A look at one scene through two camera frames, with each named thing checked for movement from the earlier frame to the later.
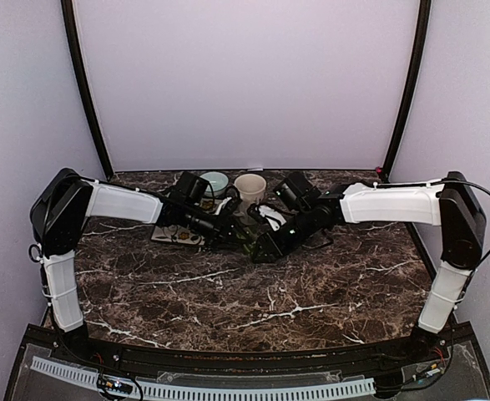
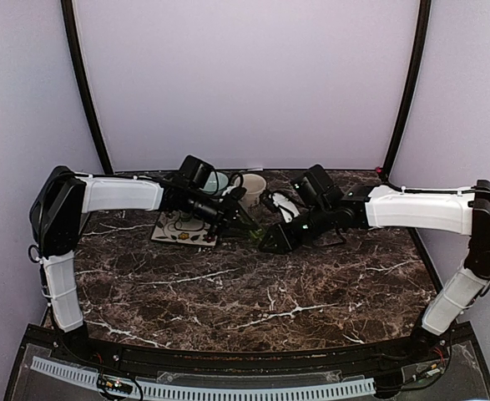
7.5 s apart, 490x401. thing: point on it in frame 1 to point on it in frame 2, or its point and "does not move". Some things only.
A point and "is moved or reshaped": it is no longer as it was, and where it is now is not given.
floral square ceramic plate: (180, 234) does not move
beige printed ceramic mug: (250, 188) does not move
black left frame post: (75, 55) does not move
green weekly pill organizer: (249, 246) is moved or reshaped
